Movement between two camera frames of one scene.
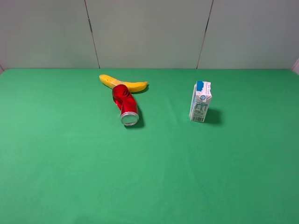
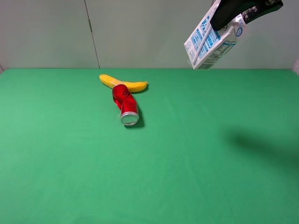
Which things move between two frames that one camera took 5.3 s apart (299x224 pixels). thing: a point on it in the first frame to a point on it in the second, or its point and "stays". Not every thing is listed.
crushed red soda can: [124, 101] stays
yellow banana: [111, 82] stays
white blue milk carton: [199, 105] to [206, 47]
